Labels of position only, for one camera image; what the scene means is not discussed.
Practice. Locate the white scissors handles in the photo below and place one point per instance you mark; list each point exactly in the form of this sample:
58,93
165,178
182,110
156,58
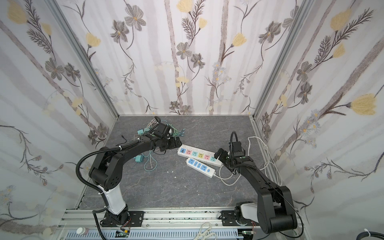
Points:
205,232

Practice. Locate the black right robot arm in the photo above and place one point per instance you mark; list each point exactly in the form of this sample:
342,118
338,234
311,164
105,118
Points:
274,209

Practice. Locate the white bottle cap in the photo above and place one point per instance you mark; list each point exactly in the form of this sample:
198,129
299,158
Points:
81,231

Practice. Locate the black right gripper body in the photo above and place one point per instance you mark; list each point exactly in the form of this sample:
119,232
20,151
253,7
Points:
223,156

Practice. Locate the white blue power strip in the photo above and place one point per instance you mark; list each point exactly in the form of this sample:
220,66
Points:
200,167

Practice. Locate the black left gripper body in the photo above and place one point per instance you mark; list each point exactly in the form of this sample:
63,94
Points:
173,142

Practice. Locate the teal charger with cable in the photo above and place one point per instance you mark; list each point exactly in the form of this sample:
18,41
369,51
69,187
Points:
150,163

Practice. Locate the white multicolour power strip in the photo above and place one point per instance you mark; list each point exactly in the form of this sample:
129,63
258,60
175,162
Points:
203,156

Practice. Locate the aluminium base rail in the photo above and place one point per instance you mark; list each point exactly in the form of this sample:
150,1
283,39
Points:
166,224

